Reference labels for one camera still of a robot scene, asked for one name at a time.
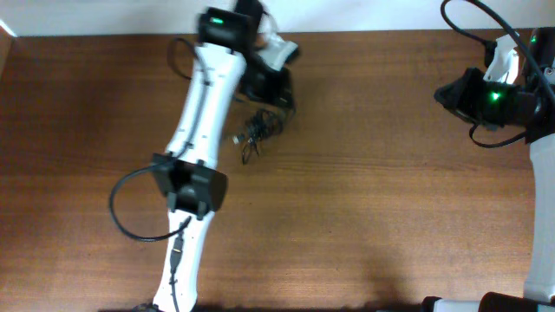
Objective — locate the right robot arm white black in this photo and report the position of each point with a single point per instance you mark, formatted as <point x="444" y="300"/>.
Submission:
<point x="536" y="76"/>

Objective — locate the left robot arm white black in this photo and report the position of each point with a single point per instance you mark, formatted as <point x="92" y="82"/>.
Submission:
<point x="227" y="61"/>

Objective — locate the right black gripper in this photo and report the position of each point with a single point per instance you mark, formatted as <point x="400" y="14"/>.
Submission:
<point x="453" y="95"/>

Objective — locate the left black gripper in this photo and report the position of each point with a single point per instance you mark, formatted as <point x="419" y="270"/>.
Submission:
<point x="269" y="87"/>

